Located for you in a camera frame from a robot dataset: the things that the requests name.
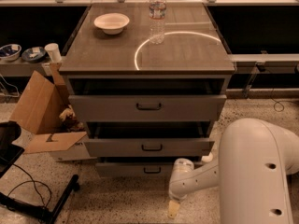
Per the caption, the grey bottom drawer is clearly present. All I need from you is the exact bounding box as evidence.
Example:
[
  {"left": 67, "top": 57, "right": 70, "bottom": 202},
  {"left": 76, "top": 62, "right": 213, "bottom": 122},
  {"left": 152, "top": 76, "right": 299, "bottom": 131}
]
[{"left": 95, "top": 162, "right": 174, "bottom": 177}]

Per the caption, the grey side shelf right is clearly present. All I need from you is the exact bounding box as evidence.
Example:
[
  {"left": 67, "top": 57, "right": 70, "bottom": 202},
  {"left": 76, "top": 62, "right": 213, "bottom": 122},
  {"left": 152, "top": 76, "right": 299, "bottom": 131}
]
[{"left": 229, "top": 54, "right": 299, "bottom": 74}]

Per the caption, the grey drawer cabinet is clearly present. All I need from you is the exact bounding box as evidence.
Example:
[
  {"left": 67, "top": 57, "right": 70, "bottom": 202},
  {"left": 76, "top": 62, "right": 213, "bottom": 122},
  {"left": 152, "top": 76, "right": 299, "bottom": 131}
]
[{"left": 60, "top": 3, "right": 235, "bottom": 162}]

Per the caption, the open cardboard box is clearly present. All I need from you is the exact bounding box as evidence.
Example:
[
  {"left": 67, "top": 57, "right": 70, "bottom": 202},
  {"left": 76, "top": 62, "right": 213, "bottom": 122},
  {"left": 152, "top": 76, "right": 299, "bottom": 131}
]
[{"left": 10, "top": 71, "right": 92, "bottom": 161}]

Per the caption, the grey middle drawer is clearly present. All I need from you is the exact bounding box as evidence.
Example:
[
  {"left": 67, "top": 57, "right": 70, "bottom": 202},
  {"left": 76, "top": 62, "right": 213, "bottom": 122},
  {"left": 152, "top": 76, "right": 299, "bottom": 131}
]
[{"left": 85, "top": 138, "right": 214, "bottom": 157}]

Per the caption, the white cabinet caster wheel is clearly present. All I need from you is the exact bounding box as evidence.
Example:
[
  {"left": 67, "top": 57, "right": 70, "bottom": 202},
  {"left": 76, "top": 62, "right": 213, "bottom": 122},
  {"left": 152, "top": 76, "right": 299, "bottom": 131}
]
[{"left": 201, "top": 153, "right": 213, "bottom": 163}]

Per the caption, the white bowl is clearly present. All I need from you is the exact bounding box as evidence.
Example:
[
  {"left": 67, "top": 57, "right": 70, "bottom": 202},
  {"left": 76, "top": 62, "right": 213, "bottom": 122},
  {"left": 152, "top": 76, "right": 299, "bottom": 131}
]
[{"left": 93, "top": 13, "right": 130, "bottom": 35}]

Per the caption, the grey side shelf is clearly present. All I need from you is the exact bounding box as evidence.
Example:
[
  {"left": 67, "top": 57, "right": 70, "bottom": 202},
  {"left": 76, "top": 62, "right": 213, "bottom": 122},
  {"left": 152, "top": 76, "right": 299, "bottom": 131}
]
[
  {"left": 0, "top": 58, "right": 53, "bottom": 77},
  {"left": 229, "top": 54, "right": 299, "bottom": 74}
]

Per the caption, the white paper cup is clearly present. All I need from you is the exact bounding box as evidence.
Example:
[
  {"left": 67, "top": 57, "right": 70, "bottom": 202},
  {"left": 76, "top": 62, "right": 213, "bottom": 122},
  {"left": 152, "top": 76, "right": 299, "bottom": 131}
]
[{"left": 45, "top": 43, "right": 62, "bottom": 63}]

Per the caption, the thin cable right floor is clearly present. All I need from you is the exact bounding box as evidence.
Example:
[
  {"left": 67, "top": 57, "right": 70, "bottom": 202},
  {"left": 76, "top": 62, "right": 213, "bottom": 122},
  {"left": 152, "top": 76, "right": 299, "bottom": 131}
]
[{"left": 269, "top": 68, "right": 299, "bottom": 113}]

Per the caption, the blue patterned bowl left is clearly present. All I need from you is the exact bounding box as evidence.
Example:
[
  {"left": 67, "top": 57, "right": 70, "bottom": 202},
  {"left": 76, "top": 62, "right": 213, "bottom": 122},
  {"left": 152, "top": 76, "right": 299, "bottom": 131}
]
[{"left": 0, "top": 44, "right": 21, "bottom": 62}]

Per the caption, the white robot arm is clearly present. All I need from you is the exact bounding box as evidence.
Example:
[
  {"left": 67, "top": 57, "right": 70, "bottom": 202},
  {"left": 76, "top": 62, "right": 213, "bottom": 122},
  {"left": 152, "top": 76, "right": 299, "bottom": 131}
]
[{"left": 168, "top": 119, "right": 299, "bottom": 224}]

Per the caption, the clear plastic water bottle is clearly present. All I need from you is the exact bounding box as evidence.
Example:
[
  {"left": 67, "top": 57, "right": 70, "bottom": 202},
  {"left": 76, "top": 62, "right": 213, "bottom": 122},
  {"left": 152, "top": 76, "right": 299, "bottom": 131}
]
[{"left": 149, "top": 0, "right": 166, "bottom": 44}]

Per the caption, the blue patterned bowl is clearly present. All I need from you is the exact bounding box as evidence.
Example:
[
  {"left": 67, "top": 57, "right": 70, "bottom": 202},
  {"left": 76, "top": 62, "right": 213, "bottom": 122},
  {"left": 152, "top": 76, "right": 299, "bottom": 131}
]
[
  {"left": 21, "top": 47, "right": 46, "bottom": 63},
  {"left": 0, "top": 44, "right": 21, "bottom": 62}
]

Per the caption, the black stand base left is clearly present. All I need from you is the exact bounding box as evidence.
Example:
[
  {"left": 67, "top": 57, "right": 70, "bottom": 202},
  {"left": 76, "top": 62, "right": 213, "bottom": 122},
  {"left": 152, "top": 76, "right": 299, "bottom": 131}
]
[{"left": 0, "top": 121, "right": 79, "bottom": 224}]

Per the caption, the black cable on floor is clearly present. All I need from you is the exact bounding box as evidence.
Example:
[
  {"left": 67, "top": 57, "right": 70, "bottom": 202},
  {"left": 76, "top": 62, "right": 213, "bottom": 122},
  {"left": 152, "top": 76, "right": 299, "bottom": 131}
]
[{"left": 7, "top": 162, "right": 52, "bottom": 208}]

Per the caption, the grey side shelf left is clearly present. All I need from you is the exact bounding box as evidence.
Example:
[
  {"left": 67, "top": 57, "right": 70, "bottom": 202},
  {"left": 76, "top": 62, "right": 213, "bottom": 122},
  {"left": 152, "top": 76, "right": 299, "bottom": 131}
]
[{"left": 0, "top": 58, "right": 53, "bottom": 77}]

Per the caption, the grey top drawer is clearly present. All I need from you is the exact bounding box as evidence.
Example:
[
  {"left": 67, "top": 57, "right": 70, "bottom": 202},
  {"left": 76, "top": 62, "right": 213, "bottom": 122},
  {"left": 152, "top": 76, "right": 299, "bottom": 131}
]
[{"left": 69, "top": 95, "right": 226, "bottom": 122}]

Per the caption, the blue patterned bowl right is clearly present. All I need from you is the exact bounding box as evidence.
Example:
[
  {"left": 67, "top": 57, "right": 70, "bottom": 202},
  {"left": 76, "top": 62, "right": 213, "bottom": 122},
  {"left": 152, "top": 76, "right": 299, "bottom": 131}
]
[{"left": 21, "top": 47, "right": 46, "bottom": 63}]

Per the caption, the grey drawer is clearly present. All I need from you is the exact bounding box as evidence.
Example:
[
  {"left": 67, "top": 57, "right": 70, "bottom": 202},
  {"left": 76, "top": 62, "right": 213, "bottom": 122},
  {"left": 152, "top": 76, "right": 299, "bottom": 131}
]
[
  {"left": 95, "top": 162, "right": 174, "bottom": 177},
  {"left": 69, "top": 95, "right": 226, "bottom": 122},
  {"left": 85, "top": 138, "right": 214, "bottom": 157}
]

